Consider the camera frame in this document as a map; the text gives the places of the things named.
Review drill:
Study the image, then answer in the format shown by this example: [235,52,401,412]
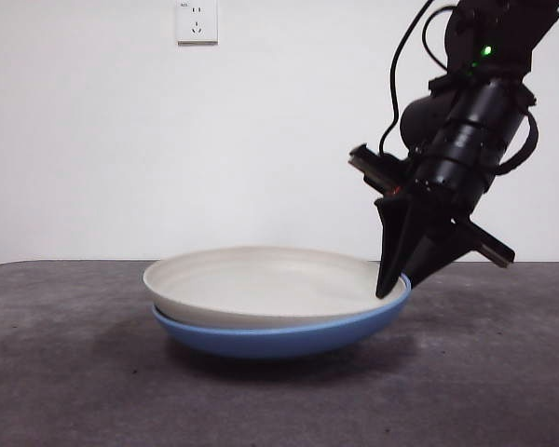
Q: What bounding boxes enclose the white wall socket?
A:
[175,0,219,47]

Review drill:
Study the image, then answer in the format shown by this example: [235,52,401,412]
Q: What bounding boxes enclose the long thin black cable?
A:
[377,0,437,157]

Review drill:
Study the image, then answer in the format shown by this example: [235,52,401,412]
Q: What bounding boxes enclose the blue round plate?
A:
[151,273,413,361]

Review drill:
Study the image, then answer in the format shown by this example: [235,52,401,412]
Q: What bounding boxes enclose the short black cable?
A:
[496,107,540,174]
[420,4,458,75]

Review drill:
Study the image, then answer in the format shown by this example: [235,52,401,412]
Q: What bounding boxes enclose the white round plate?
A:
[143,245,404,332]

